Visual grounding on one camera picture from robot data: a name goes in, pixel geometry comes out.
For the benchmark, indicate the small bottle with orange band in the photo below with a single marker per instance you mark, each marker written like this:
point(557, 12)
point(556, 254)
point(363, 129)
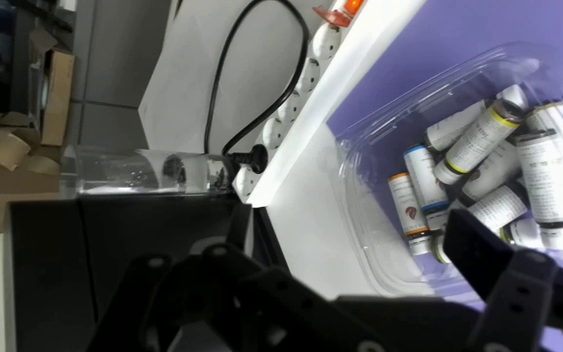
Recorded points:
point(408, 210)

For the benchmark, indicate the crumpled brown paper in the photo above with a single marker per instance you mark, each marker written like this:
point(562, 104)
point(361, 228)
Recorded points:
point(5, 144)

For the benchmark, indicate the small bottle with yellow band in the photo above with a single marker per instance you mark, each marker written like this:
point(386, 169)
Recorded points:
point(477, 139)

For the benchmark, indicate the small bottle with green band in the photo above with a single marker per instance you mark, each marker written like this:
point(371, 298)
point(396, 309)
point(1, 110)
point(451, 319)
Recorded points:
point(439, 249)
point(523, 233)

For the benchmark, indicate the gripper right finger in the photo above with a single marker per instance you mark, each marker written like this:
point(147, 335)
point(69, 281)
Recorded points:
point(516, 288)

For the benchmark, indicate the clear plastic box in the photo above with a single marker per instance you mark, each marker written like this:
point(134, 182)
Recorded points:
point(115, 171)

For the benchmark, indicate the small bottle with blue band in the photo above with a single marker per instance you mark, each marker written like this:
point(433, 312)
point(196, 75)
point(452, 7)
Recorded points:
point(425, 181)

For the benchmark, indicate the cardboard box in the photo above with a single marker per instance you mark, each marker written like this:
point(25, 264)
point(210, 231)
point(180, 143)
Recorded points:
point(59, 98)

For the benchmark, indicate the white power strip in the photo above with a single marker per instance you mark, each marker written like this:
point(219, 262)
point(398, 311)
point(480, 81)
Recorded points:
point(306, 78)

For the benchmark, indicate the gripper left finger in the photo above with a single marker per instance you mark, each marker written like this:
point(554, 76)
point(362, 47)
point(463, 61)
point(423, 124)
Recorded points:
point(242, 303)

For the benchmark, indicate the black box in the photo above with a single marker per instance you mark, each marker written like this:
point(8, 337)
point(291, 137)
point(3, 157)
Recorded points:
point(66, 274)

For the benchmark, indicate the small bottle with black band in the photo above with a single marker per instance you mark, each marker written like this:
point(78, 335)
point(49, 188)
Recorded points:
point(548, 186)

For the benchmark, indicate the small bottle with dark cap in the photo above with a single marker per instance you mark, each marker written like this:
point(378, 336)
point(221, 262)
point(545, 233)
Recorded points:
point(499, 205)
point(494, 171)

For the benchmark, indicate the small white bottle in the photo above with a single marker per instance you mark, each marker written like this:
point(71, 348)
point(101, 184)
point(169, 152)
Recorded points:
point(450, 129)

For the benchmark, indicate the clear plastic clamshell bowl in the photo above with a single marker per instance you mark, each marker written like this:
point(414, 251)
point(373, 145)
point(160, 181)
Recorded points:
point(374, 205)

